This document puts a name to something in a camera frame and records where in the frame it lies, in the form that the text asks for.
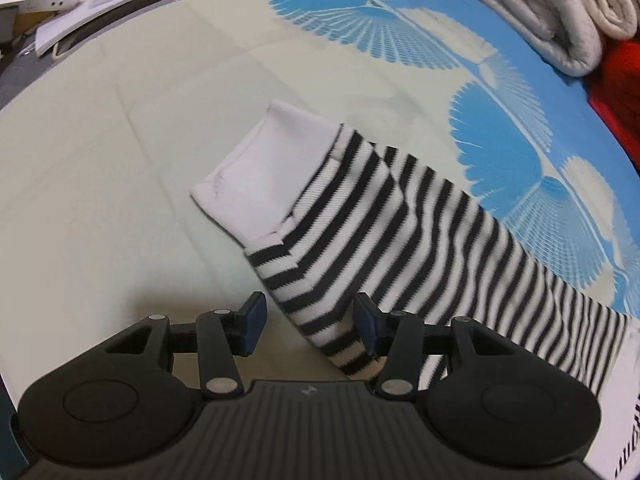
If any folded grey white quilt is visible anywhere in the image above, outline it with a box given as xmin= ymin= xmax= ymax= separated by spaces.
xmin=480 ymin=0 xmax=639 ymax=77

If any black white striped garment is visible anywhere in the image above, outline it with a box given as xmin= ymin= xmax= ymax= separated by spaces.
xmin=191 ymin=102 xmax=639 ymax=479

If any blue cream patterned bed mat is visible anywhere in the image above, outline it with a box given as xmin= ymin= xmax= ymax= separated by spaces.
xmin=1 ymin=0 xmax=639 ymax=399

